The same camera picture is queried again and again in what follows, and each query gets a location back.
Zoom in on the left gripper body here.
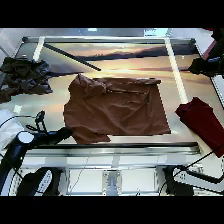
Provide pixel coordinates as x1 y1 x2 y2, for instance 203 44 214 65
54 126 74 143

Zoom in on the brown T-shirt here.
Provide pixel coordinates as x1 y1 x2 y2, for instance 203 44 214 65
63 73 172 145

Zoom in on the white garment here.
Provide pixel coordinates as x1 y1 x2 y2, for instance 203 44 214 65
0 108 25 152

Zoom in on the dark grey garment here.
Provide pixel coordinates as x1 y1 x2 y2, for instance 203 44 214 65
0 56 54 104

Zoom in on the red garment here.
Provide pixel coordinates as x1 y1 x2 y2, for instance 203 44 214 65
175 96 224 159

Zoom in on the black garment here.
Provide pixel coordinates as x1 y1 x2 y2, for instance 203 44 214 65
187 28 224 78

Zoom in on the black cable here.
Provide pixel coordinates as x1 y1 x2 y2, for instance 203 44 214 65
181 143 224 172
0 114 37 129

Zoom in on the silver frame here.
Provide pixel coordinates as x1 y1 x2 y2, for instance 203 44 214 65
9 142 224 197

